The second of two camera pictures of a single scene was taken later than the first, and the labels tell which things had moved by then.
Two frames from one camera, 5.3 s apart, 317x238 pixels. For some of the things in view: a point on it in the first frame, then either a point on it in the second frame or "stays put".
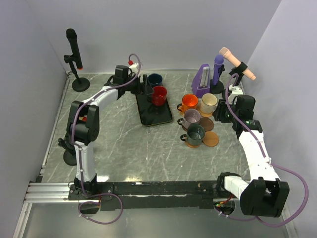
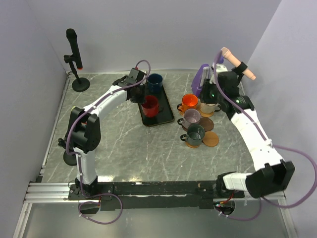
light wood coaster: (211, 139) stays put
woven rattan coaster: (204, 114) stays put
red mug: (158, 97) → (151, 107)
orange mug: (189, 101) stays put
